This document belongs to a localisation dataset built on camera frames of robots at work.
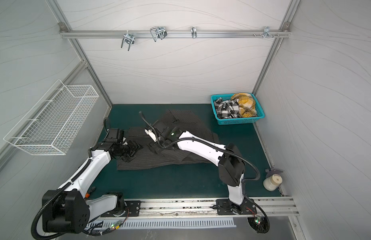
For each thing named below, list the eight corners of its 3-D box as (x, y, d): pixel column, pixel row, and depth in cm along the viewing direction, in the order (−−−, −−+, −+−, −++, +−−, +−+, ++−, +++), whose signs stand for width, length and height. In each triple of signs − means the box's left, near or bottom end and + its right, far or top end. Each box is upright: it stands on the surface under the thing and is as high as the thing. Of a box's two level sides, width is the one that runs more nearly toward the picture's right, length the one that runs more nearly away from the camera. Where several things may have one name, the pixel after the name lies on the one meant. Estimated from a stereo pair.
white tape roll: (265, 190, 80) (273, 185, 72) (262, 180, 83) (269, 174, 75) (275, 190, 80) (284, 185, 72) (271, 180, 83) (280, 174, 75)
